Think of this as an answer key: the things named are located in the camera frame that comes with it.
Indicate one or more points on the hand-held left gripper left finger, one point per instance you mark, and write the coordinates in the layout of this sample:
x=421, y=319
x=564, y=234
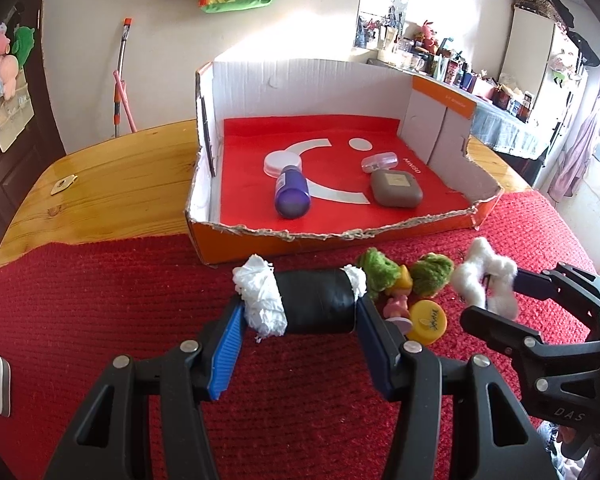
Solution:
x=227, y=350

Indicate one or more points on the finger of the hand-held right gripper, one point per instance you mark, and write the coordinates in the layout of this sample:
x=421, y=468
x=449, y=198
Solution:
x=495, y=330
x=535, y=285

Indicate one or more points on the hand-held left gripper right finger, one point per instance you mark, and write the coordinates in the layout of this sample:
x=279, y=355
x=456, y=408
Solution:
x=377, y=355

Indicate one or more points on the yellow bottle cap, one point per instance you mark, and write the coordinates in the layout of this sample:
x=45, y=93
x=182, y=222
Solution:
x=427, y=322

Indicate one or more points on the white cotton wad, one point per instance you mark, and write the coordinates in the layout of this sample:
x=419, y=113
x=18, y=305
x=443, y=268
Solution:
x=480, y=260

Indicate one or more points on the small yellow-haired doll figure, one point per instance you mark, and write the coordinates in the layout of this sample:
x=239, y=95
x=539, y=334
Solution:
x=402, y=280

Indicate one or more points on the black roll with white paper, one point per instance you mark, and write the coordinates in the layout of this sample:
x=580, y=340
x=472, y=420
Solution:
x=315, y=300

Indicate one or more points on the green fuzzy pompom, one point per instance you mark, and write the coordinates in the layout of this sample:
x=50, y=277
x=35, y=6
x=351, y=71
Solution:
x=380, y=270
x=432, y=272

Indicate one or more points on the orange cardboard box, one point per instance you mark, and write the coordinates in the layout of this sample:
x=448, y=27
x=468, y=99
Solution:
x=330, y=246

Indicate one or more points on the grey-brown earbud case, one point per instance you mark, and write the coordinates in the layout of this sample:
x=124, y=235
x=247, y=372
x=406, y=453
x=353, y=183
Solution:
x=395, y=190

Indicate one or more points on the blue plastic bottle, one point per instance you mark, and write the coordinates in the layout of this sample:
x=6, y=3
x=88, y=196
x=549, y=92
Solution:
x=292, y=195

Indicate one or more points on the small clear plastic box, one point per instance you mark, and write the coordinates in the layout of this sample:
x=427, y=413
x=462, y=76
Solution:
x=380, y=161

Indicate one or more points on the large white jar lid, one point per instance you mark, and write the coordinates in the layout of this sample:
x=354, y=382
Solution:
x=277, y=160

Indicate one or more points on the red knitted mat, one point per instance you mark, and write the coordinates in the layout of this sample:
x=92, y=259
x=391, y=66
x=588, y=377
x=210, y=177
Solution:
x=105, y=310

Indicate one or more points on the pink curtain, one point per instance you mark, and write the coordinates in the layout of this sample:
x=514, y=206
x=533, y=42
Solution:
x=575, y=155

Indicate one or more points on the blue dresser cloth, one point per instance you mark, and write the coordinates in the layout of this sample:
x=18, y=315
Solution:
x=510, y=127

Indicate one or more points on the red paper sheet with smile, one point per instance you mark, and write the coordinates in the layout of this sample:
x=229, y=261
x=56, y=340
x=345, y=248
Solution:
x=250, y=185

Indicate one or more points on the row of cosmetics bottles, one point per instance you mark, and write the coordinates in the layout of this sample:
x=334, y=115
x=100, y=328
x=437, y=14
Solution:
x=460, y=75

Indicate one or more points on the small white table sticker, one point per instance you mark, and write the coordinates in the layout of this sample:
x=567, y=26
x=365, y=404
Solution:
x=62, y=183

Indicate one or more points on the white wardrobe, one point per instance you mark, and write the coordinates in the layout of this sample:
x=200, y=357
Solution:
x=527, y=50

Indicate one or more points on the black hat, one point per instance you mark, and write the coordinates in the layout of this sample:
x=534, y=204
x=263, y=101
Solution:
x=586, y=50

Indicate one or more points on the pink rabbit plush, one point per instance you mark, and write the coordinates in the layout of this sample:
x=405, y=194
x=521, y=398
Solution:
x=427, y=32

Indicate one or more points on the dark brown door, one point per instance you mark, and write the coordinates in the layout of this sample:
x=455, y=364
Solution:
x=0, y=185

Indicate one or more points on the leopard print bag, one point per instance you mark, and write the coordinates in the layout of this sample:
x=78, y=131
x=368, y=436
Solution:
x=540, y=2

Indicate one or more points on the beige cloth pocket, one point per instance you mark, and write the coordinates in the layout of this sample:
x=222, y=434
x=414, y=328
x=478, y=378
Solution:
x=12, y=122

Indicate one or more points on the pale pink plush toy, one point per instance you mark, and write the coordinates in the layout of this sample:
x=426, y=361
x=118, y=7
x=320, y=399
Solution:
x=7, y=72

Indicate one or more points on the green plush toy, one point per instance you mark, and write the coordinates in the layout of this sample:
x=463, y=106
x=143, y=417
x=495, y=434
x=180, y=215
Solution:
x=22, y=45

